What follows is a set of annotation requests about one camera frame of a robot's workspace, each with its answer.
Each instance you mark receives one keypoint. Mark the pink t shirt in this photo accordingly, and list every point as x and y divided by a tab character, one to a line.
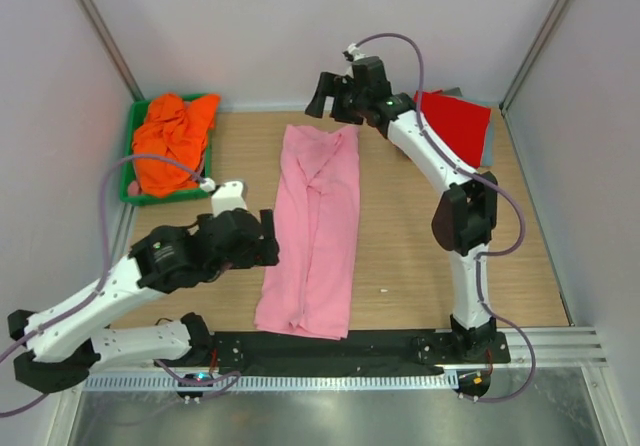
316	216

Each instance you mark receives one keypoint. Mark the left aluminium frame post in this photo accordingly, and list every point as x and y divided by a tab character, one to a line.
102	31

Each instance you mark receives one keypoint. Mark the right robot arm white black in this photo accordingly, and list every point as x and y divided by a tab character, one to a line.
466	214

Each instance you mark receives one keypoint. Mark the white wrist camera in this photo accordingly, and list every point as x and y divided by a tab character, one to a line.
225	196
353	53

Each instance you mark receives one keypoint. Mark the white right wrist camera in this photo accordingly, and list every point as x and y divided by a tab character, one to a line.
353	53

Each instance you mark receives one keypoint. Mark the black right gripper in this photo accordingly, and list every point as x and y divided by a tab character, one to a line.
330	86

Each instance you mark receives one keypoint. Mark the aluminium frame post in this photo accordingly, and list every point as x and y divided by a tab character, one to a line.
549	26
102	31

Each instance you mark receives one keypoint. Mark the white slotted cable duct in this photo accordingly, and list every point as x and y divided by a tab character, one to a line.
155	381

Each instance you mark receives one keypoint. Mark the green plastic bin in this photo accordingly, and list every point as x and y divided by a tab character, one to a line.
136	116

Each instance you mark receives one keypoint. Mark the right aluminium frame post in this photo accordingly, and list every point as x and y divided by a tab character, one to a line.
549	26

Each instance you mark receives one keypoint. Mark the folded grey t shirt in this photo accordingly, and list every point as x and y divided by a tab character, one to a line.
487	157

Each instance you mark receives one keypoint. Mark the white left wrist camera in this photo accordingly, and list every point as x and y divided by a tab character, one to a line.
225	196

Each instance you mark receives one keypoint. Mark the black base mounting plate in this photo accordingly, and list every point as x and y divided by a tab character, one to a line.
365	353

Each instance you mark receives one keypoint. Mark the orange t shirt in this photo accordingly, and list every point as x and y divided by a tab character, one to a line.
178	129

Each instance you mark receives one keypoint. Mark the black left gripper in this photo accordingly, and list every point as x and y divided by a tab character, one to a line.
268	247

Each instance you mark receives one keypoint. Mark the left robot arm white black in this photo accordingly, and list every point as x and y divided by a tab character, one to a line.
68	342

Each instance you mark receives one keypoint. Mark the folded red t shirt top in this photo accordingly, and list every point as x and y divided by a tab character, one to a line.
460	124

